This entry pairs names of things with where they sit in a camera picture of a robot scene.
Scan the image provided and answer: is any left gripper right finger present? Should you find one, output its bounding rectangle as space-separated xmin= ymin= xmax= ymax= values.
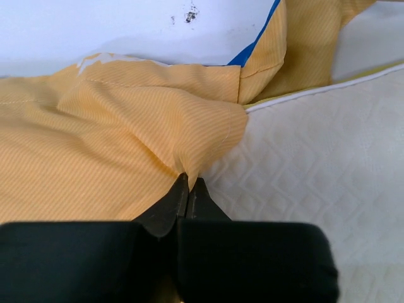
xmin=178 ymin=179 xmax=340 ymax=302

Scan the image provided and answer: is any cream quilted pillow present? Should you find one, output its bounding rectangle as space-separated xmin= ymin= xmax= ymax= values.
xmin=201 ymin=0 xmax=404 ymax=303

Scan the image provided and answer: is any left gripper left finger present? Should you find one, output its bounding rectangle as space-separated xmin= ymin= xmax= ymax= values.
xmin=1 ymin=174 xmax=189 ymax=302

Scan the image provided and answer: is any orange pillowcase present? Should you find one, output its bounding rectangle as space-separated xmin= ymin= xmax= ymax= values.
xmin=1 ymin=1 xmax=371 ymax=222

